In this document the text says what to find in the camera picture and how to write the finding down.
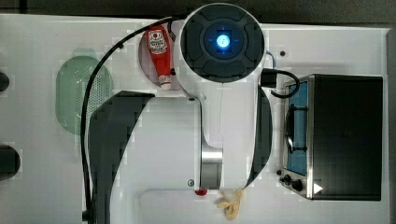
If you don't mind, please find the black steel toaster oven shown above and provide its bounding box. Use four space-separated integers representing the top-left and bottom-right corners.
279 74 383 202

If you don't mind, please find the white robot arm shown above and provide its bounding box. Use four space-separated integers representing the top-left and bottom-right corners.
88 3 273 224

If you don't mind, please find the grey round plate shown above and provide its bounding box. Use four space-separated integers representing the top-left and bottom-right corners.
138 25 180 91

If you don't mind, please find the red toy strawberry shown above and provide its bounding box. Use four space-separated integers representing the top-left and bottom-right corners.
195 189 208 196

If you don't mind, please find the red ketchup bottle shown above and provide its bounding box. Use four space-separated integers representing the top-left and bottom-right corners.
146 25 172 91

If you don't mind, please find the peeled toy banana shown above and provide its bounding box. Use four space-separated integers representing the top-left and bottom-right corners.
217 189 244 221

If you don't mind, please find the green plastic colander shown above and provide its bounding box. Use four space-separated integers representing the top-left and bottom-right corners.
55 48 113 134

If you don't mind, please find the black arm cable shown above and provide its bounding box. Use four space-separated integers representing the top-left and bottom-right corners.
79 16 188 223

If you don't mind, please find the black round mount lower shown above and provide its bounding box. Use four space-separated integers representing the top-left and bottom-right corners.
0 145 21 180

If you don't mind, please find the black round mount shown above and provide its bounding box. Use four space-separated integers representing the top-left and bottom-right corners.
0 72 9 91
0 145 21 180

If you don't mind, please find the black round mount upper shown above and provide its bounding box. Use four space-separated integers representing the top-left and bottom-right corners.
0 72 9 91

